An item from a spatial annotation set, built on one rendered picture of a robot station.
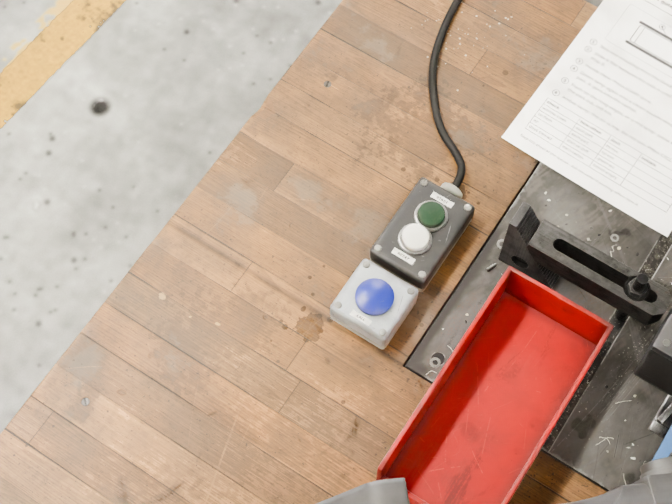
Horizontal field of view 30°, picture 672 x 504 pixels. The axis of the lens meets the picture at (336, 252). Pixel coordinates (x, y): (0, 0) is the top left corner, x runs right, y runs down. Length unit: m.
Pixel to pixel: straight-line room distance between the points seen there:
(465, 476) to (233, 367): 0.26
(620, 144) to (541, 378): 0.29
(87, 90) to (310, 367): 1.34
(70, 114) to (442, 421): 1.41
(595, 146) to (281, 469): 0.50
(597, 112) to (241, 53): 1.22
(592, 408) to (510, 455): 0.10
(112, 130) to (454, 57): 1.14
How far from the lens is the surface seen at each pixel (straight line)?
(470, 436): 1.27
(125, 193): 2.41
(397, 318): 1.28
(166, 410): 1.28
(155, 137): 2.45
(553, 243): 1.29
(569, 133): 1.43
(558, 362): 1.31
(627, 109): 1.46
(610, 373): 1.32
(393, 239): 1.31
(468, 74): 1.45
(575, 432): 1.29
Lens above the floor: 2.12
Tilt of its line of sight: 66 degrees down
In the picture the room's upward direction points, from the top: 1 degrees clockwise
